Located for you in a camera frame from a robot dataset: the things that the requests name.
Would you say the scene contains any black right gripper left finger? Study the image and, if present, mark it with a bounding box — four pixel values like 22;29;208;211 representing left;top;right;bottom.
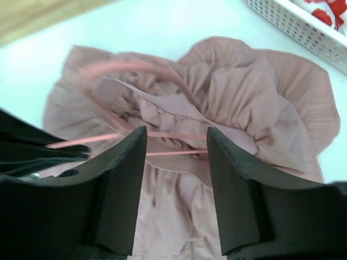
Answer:
1;127;147;259

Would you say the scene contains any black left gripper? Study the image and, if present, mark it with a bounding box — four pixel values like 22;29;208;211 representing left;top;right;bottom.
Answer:
1;109;90;177

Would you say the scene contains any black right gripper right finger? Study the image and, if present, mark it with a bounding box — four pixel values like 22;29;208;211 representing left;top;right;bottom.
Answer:
207;127;346;259

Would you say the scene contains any pink pleated skirt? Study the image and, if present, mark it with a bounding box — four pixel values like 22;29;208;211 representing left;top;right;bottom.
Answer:
42;36;341;260

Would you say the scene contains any pink wire hanger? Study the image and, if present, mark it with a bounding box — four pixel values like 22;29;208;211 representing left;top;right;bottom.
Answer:
43;57;211;140

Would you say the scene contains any wooden clothes rack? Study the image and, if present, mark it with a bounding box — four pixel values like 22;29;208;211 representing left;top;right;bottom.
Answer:
1;0;111;47

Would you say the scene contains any white laundry basket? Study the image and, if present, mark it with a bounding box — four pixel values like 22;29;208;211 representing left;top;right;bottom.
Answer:
244;0;346;73

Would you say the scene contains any red floral white garment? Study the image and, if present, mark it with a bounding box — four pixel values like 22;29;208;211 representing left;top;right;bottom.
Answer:
304;0;346;31

